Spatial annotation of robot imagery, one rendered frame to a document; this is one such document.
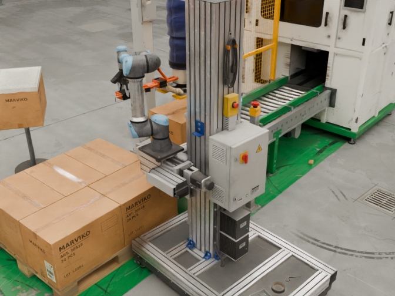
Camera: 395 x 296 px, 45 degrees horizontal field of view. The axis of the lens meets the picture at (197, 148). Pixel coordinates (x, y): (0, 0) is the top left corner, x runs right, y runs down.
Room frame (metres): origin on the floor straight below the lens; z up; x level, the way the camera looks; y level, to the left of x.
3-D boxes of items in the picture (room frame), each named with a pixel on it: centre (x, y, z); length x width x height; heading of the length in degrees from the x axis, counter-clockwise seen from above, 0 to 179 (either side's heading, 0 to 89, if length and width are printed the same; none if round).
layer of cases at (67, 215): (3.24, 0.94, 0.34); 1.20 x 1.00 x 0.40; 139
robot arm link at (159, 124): (2.87, 0.25, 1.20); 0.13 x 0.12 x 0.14; 108
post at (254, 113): (3.65, -0.48, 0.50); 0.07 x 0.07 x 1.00; 49
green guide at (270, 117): (4.52, -0.93, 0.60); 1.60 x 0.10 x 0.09; 139
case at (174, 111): (3.80, 0.06, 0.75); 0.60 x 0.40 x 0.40; 135
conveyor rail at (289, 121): (4.21, -0.74, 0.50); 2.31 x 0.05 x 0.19; 139
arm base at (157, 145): (2.87, 0.25, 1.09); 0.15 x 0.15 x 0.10
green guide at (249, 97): (4.87, -0.53, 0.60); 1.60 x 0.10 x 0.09; 139
